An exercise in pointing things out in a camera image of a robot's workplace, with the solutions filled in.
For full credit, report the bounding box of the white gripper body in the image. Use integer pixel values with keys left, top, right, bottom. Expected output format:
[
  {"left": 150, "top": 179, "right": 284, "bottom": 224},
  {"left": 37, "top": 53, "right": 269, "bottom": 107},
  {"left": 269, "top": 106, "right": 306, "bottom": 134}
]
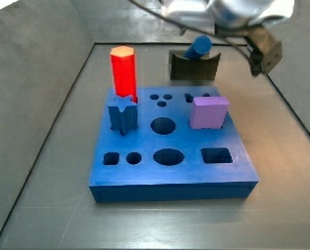
[{"left": 245, "top": 25, "right": 284, "bottom": 76}]

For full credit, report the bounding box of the blue cylinder peg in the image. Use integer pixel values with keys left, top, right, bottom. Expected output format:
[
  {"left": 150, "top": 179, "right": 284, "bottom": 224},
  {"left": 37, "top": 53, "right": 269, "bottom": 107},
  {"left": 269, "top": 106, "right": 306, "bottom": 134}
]
[{"left": 183, "top": 35, "right": 213, "bottom": 60}]

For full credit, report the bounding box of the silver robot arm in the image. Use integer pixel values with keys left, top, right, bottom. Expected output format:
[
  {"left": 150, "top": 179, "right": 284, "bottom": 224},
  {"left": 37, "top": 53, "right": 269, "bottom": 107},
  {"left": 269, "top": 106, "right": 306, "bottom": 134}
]
[{"left": 160, "top": 0, "right": 296, "bottom": 76}]

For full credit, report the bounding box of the black curved cradle stand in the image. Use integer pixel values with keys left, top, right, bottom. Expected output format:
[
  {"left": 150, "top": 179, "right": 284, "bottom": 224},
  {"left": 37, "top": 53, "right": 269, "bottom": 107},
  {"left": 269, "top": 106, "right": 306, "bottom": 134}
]
[{"left": 170, "top": 50, "right": 222, "bottom": 80}]

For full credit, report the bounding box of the purple rectangular peg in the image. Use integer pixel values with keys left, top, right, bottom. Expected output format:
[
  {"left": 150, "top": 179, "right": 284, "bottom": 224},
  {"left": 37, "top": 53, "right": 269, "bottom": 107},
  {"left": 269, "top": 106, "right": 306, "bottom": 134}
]
[{"left": 190, "top": 97, "right": 230, "bottom": 129}]

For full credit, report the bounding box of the red hexagonal peg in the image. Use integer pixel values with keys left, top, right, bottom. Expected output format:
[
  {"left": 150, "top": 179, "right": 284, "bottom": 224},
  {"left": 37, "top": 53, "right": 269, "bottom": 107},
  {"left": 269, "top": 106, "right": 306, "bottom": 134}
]
[{"left": 111, "top": 46, "right": 138, "bottom": 103}]

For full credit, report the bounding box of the blue star peg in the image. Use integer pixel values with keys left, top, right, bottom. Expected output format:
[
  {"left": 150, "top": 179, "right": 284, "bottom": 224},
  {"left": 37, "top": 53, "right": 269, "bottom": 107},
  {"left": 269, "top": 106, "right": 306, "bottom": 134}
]
[{"left": 108, "top": 96, "right": 139, "bottom": 136}]

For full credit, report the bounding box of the blue shape-sorting block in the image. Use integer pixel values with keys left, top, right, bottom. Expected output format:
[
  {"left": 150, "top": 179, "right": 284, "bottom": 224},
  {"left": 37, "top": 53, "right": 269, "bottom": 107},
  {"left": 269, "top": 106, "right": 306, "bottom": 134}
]
[{"left": 89, "top": 86, "right": 260, "bottom": 202}]

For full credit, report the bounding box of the black cable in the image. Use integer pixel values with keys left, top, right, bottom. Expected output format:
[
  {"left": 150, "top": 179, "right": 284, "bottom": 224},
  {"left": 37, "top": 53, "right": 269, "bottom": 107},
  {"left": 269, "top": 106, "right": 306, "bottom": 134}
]
[{"left": 129, "top": 0, "right": 255, "bottom": 60}]

